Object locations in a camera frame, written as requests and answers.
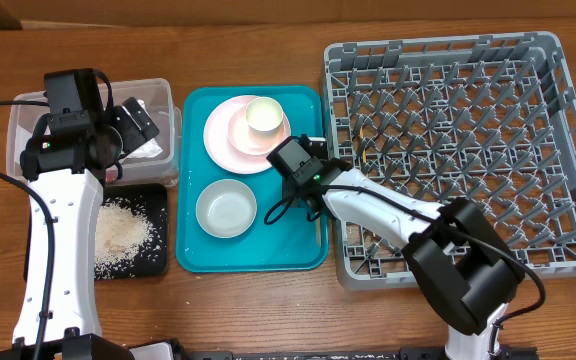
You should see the white round plate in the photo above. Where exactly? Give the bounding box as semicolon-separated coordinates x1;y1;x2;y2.
203;95;271;175

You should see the clear plastic bin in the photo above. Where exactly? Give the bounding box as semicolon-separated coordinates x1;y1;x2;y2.
6;78;181;187

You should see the pink bowl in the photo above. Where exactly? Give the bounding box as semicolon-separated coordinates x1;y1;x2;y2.
228;108;291;156

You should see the white rice pile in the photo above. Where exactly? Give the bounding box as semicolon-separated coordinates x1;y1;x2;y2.
94;197;165;280

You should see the black flat tray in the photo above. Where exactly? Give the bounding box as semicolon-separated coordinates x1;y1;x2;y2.
23;182;170;281

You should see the grey bowl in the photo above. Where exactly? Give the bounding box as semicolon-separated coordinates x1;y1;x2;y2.
195;179;257;239

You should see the grey dishwasher rack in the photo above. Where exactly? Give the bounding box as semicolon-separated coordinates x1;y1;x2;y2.
322;31;576;278

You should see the white napkin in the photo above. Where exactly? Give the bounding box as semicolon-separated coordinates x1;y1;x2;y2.
122;98;164;160

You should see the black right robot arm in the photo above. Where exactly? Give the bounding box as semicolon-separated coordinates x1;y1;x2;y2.
267;137;526;359

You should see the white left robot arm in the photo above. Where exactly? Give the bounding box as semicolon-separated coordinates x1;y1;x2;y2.
0;105;182;359

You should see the cream cup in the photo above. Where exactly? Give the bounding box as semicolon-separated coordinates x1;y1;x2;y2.
244;97;284;135

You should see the bamboo chopstick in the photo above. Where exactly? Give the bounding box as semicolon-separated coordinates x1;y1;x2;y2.
358;127;370;164

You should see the teal serving tray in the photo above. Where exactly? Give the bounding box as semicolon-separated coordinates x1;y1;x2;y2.
176;85;328;273

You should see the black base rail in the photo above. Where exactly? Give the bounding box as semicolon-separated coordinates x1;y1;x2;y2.
175;344;539;360

